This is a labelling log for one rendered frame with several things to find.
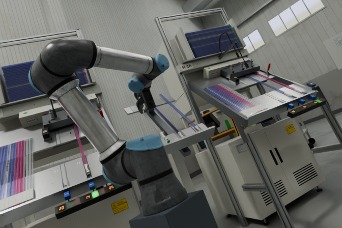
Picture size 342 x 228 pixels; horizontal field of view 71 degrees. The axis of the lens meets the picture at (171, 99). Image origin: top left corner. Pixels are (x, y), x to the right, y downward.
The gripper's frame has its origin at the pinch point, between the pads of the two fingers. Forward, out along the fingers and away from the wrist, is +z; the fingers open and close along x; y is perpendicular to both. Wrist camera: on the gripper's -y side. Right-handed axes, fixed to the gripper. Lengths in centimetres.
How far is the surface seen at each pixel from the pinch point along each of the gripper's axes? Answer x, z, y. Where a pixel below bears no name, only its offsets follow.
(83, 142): 31, 52, 32
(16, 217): 70, 14, -24
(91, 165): 35.0, 12.4, -13.9
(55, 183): 53, 13, -16
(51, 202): 56, 13, -25
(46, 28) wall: 16, 169, 440
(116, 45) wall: -141, 241, 450
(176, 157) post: -10.2, 16.6, -25.4
